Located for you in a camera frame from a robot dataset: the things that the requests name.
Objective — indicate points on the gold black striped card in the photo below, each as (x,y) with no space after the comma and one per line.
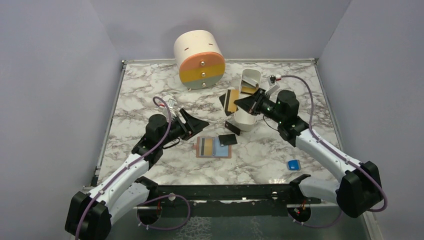
(227,101)

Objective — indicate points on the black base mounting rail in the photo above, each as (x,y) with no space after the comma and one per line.
(238,200)

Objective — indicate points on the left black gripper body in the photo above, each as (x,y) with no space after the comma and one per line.
(177,129)

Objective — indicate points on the round drawer cabinet orange yellow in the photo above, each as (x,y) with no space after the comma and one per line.
(199,60)

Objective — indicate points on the small blue object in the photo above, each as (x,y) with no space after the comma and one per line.
(294,165)

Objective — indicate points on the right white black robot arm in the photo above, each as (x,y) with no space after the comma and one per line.
(357,186)

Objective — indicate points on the cards stack in tray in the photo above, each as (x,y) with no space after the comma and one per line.
(248,85)

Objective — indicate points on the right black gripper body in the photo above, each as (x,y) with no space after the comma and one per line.
(267,107)

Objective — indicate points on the dark credit card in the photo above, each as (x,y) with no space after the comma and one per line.
(227,139)

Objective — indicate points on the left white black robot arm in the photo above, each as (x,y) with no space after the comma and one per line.
(91,215)

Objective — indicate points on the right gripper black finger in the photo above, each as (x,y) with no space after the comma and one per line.
(255,98)
(248,108)

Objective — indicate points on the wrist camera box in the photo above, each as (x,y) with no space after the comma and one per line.
(171,104)
(272,87)

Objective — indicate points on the gold credit card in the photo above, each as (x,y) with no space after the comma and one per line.
(206,147)

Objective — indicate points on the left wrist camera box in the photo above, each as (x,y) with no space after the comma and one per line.
(171,104)

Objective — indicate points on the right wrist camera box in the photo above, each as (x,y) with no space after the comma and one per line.
(272,87)

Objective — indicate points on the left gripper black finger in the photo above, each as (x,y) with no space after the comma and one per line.
(195,129)
(190,120)

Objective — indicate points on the brown leather card holder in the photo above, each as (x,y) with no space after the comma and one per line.
(220,152)

